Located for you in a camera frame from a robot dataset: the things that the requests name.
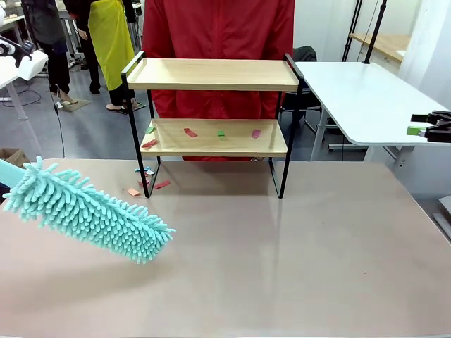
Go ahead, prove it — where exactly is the teal microfiber duster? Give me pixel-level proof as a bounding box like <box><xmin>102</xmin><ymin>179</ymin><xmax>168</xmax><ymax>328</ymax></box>
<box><xmin>0</xmin><ymin>156</ymin><xmax>177</xmax><ymax>265</ymax></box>

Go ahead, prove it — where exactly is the white side table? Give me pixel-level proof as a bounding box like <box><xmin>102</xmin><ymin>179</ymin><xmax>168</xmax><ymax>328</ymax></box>
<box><xmin>294</xmin><ymin>61</ymin><xmax>451</xmax><ymax>163</ymax></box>

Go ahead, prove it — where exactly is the wooden background table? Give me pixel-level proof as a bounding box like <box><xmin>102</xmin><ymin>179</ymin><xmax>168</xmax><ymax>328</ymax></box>
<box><xmin>348</xmin><ymin>33</ymin><xmax>412</xmax><ymax>64</ymax></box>

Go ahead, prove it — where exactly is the thick black stand pole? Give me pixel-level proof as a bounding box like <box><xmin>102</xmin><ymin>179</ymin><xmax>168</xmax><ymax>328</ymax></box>
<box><xmin>363</xmin><ymin>0</ymin><xmax>388</xmax><ymax>65</ymax></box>

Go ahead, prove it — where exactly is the thin black tripod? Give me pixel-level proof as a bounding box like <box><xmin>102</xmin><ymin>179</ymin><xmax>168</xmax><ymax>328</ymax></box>
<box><xmin>341</xmin><ymin>0</ymin><xmax>364</xmax><ymax>63</ymax></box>

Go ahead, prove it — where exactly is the black office chair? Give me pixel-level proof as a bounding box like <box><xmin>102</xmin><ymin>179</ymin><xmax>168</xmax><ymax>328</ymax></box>
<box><xmin>280</xmin><ymin>45</ymin><xmax>323</xmax><ymax>134</ymax></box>

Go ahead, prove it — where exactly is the person in red jacket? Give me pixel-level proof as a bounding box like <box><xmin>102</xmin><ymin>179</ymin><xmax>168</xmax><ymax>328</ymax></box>
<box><xmin>142</xmin><ymin>0</ymin><xmax>295</xmax><ymax>162</ymax></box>

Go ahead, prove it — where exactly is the person in yellow apron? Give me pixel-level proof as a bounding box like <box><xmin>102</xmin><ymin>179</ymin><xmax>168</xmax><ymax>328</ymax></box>
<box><xmin>63</xmin><ymin>0</ymin><xmax>142</xmax><ymax>115</ymax></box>

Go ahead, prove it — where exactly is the olive floor mat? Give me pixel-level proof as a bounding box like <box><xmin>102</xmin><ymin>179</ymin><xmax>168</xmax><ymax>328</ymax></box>
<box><xmin>60</xmin><ymin>99</ymin><xmax>93</xmax><ymax>113</ymax></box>

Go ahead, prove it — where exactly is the person in dark clothes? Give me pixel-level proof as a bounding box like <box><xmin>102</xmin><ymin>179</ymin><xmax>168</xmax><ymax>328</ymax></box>
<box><xmin>20</xmin><ymin>0</ymin><xmax>80</xmax><ymax>107</ymax></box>

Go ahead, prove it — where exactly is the brown cardboard box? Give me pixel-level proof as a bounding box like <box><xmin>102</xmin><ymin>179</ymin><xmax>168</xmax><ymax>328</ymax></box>
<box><xmin>0</xmin><ymin>147</ymin><xmax>31</xmax><ymax>168</ymax></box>

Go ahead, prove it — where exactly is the white background table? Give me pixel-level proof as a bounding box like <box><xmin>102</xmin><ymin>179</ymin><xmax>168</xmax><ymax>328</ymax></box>
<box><xmin>0</xmin><ymin>65</ymin><xmax>29</xmax><ymax>123</ymax></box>

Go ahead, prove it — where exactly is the grey metal bracket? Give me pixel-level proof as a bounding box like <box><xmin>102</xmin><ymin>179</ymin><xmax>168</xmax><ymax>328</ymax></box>
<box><xmin>432</xmin><ymin>195</ymin><xmax>451</xmax><ymax>244</ymax></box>

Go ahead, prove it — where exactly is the two-tier wooden shelf black frame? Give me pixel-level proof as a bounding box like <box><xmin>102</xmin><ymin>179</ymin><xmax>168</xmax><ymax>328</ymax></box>
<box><xmin>121</xmin><ymin>51</ymin><xmax>306</xmax><ymax>200</ymax></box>

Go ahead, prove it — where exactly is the thin black hanging cable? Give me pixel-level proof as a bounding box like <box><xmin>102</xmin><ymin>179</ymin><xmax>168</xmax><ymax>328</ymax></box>
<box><xmin>49</xmin><ymin>80</ymin><xmax>67</xmax><ymax>159</ymax></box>

